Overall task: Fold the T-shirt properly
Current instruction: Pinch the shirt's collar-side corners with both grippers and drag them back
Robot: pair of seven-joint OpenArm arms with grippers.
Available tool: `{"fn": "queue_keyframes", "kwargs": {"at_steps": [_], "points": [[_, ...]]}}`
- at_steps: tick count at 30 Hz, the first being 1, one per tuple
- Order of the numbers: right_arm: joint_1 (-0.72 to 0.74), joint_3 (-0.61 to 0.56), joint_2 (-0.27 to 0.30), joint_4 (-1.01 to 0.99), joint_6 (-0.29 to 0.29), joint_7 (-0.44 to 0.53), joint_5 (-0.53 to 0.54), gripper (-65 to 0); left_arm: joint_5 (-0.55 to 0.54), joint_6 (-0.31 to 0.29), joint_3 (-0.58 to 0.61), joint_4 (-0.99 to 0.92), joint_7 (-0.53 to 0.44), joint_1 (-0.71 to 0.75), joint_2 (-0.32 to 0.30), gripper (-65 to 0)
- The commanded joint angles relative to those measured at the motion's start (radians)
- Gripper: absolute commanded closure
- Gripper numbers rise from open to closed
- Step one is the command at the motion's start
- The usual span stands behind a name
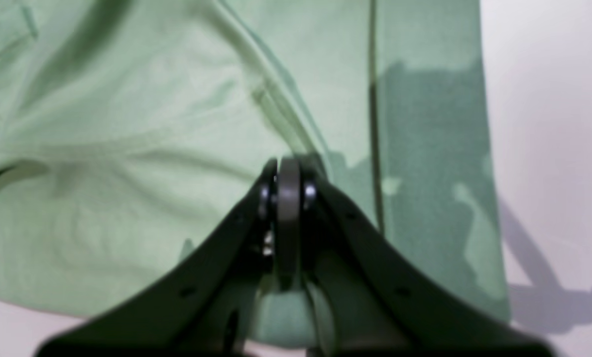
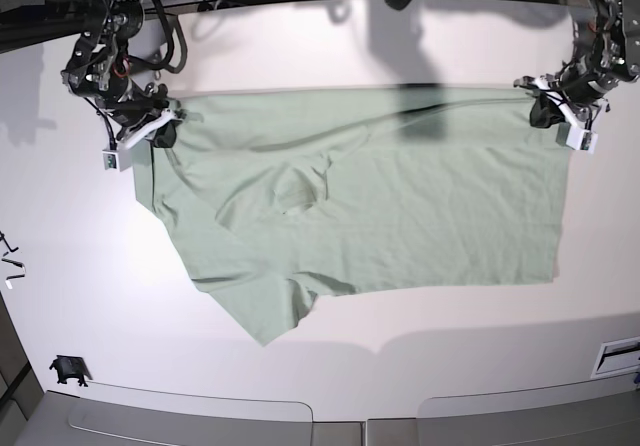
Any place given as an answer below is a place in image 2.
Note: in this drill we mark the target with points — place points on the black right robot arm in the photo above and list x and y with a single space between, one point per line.
101 68

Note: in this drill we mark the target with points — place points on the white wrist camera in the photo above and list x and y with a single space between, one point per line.
116 160
576 138

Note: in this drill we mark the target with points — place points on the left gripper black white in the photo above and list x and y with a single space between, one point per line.
573 96

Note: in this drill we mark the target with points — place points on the grey chair right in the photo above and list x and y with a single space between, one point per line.
597 412

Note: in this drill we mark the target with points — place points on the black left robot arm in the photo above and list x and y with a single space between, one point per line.
605 55

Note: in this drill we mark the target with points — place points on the black clamp bracket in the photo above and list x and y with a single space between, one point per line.
69 368

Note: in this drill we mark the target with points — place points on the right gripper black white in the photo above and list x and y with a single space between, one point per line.
144 115

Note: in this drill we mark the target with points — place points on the grey chair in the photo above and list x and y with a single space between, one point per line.
66 420
597 412

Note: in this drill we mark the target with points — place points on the silver allen keys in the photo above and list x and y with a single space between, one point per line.
10 258

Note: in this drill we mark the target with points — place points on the light green T-shirt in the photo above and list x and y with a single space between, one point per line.
273 200

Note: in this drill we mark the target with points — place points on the grey chair left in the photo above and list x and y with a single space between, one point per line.
66 420

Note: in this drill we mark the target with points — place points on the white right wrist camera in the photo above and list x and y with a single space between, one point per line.
116 160

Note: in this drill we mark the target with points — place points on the white label plate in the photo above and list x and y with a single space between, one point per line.
617 358

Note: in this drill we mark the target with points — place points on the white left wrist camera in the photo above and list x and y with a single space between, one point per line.
576 138

